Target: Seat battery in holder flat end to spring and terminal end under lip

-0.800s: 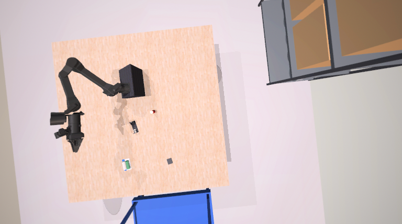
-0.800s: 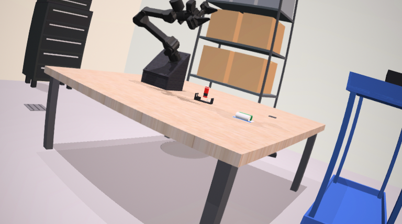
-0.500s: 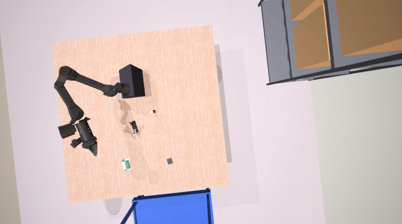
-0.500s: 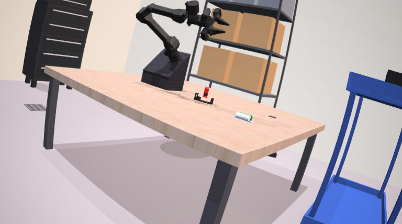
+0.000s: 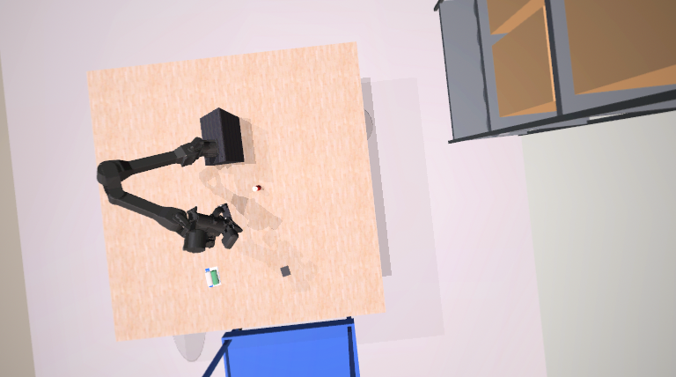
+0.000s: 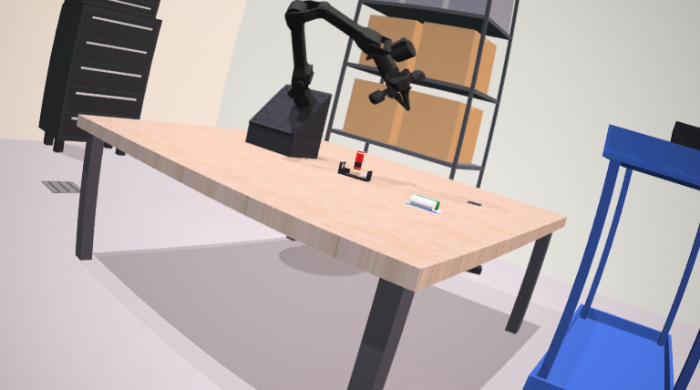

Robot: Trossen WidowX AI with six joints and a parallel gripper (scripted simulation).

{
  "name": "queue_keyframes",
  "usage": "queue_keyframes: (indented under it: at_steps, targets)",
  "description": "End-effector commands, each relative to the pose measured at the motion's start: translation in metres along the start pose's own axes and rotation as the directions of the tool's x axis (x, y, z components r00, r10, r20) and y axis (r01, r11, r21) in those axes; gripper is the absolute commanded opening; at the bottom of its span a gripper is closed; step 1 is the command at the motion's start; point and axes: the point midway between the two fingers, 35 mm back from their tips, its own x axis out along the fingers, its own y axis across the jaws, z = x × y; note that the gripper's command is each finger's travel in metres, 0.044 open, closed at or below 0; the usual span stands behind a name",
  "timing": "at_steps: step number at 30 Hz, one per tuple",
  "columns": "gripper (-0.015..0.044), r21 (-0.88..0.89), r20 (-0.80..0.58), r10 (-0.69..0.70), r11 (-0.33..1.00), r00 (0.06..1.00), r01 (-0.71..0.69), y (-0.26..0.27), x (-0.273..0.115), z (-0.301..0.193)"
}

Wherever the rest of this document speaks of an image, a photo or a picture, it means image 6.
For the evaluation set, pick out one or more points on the red and black battery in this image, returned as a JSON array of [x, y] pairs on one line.
[[359, 159]]

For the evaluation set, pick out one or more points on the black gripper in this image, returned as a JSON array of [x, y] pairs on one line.
[[379, 96]]

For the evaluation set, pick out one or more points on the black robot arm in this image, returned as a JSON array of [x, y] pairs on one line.
[[366, 38]]

